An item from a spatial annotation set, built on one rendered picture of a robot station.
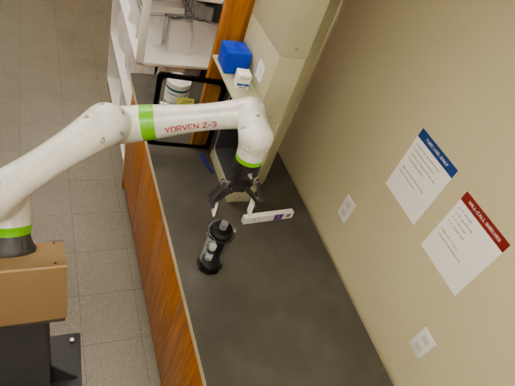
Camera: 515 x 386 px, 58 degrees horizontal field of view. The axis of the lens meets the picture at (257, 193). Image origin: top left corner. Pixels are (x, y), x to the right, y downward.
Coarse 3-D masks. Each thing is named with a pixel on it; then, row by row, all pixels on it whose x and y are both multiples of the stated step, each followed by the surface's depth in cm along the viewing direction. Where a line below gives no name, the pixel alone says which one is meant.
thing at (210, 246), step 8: (208, 224) 171; (232, 224) 175; (208, 232) 169; (208, 240) 172; (224, 240) 168; (208, 248) 174; (216, 248) 172; (224, 248) 173; (200, 256) 182; (208, 256) 176; (216, 256) 175; (224, 256) 179; (208, 264) 179; (216, 264) 179
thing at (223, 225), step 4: (220, 220) 173; (224, 220) 169; (212, 224) 170; (216, 224) 170; (220, 224) 169; (224, 224) 167; (228, 224) 172; (212, 228) 169; (216, 228) 169; (220, 228) 169; (224, 228) 168; (228, 228) 171; (232, 228) 172; (212, 232) 168; (216, 232) 168; (220, 232) 168; (224, 232) 169; (228, 232) 170; (232, 232) 171; (216, 236) 168; (220, 236) 168; (224, 236) 168; (228, 236) 169; (232, 236) 171
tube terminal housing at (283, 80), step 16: (256, 32) 178; (256, 48) 178; (272, 48) 166; (320, 48) 181; (256, 64) 179; (272, 64) 166; (288, 64) 165; (304, 64) 168; (256, 80) 179; (272, 80) 168; (288, 80) 171; (304, 80) 186; (272, 96) 174; (288, 96) 177; (272, 112) 180; (288, 112) 190; (272, 128) 187; (272, 144) 196; (272, 160) 220; (224, 176) 215; (240, 192) 211
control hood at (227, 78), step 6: (216, 54) 190; (216, 60) 187; (222, 72) 182; (222, 78) 181; (228, 78) 180; (228, 84) 177; (234, 84) 178; (252, 84) 182; (228, 90) 175; (234, 90) 175; (240, 90) 176; (246, 90) 178; (252, 90) 179; (234, 96) 172; (240, 96) 173; (258, 96) 177
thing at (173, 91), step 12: (168, 72) 192; (168, 84) 196; (180, 84) 197; (192, 84) 198; (204, 84) 200; (168, 96) 201; (180, 96) 202; (192, 96) 203; (204, 96) 204; (216, 96) 206; (192, 132) 218; (204, 132) 220; (192, 144) 223
